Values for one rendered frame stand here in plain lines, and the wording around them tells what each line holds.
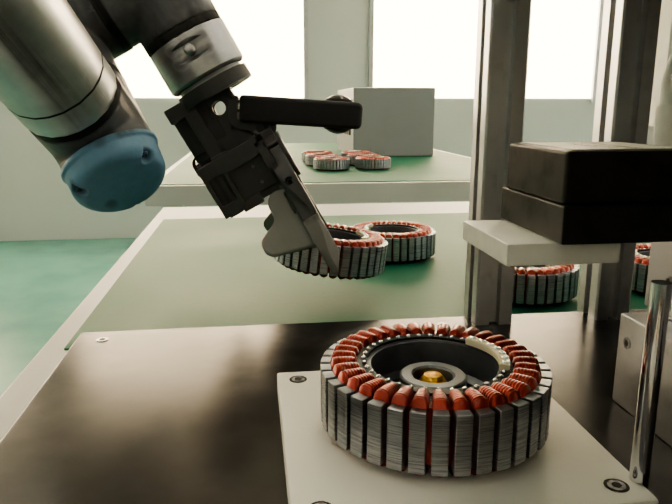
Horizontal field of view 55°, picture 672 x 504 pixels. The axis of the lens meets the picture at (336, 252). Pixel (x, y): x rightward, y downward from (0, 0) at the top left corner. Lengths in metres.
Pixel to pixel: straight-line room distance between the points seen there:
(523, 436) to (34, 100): 0.36
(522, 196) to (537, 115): 4.91
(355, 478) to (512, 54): 0.33
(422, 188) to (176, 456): 1.41
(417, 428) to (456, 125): 4.76
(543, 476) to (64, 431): 0.24
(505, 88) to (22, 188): 4.70
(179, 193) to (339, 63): 3.30
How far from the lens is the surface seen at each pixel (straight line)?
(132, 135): 0.51
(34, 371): 0.53
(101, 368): 0.46
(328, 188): 1.64
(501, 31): 0.50
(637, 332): 0.39
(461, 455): 0.29
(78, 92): 0.47
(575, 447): 0.34
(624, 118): 0.54
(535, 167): 0.32
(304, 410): 0.35
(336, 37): 4.83
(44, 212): 5.05
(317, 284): 0.70
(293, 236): 0.58
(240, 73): 0.60
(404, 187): 1.68
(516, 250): 0.29
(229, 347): 0.47
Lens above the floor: 0.94
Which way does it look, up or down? 13 degrees down
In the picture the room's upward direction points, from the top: straight up
